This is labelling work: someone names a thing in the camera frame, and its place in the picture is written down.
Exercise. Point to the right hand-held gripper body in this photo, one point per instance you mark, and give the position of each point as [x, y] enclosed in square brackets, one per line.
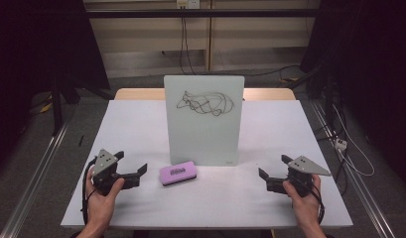
[303, 168]

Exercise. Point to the black horizontal bar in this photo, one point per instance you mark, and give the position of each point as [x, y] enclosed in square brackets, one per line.
[203, 13]

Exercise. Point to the person's right hand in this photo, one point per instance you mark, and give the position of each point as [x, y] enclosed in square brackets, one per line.
[304, 208]

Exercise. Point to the person's left hand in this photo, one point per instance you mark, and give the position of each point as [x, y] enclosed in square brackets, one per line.
[99, 205]

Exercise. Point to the purple board eraser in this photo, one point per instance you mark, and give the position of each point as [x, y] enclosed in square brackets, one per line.
[177, 173]

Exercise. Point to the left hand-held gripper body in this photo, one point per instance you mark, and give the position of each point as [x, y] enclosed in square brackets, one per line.
[104, 162]

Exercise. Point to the white power strip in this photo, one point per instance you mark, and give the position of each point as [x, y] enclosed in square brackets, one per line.
[341, 144]

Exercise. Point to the black curtain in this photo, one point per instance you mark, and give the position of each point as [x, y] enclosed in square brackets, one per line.
[31, 49]
[372, 66]

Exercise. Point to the pale green glass writing board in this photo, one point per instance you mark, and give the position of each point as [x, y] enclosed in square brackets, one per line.
[203, 132]

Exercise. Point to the aluminium floor rail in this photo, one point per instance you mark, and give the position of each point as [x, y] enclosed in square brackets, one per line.
[359, 185]
[35, 175]

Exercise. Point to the wooden table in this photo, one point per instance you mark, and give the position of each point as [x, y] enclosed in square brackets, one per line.
[137, 94]

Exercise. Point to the white wall socket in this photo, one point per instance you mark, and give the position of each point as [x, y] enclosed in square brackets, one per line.
[188, 4]

